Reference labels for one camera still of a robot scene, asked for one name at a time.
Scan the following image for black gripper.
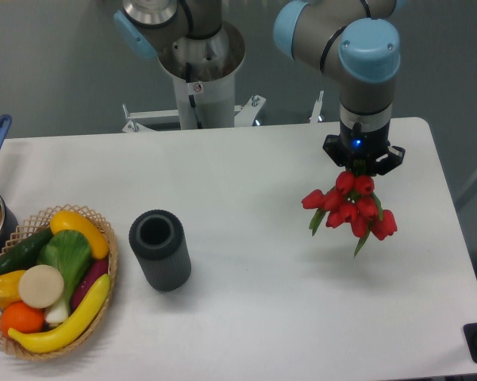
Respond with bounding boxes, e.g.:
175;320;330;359
322;121;406;175

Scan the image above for red tulip bouquet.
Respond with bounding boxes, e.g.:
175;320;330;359
301;160;398;255

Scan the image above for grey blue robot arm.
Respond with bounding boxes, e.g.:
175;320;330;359
113;1;405;175

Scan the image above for dark grey ribbed vase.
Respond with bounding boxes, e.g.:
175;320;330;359
129;210;192;292

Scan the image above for purple eggplant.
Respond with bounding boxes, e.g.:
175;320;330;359
71;259;108;312

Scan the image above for yellow squash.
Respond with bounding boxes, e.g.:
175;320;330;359
49;210;110;260

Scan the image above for green bok choy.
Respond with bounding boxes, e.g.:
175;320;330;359
37;230;92;327

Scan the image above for woven wicker basket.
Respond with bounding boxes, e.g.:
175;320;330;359
0;204;118;360

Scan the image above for beige round disc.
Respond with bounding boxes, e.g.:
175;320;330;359
18;264;64;309

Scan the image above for green cucumber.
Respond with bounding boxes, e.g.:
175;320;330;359
0;228;53;275

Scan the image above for yellow banana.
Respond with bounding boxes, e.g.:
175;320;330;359
8;274;111;353

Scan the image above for orange fruit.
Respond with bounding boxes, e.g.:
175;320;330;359
0;302;44;338

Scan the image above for yellow bell pepper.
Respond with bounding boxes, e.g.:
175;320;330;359
0;270;26;309

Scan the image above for black cable on pedestal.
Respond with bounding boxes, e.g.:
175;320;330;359
184;62;203;130

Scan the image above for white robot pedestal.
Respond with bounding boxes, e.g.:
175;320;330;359
121;21;326;134

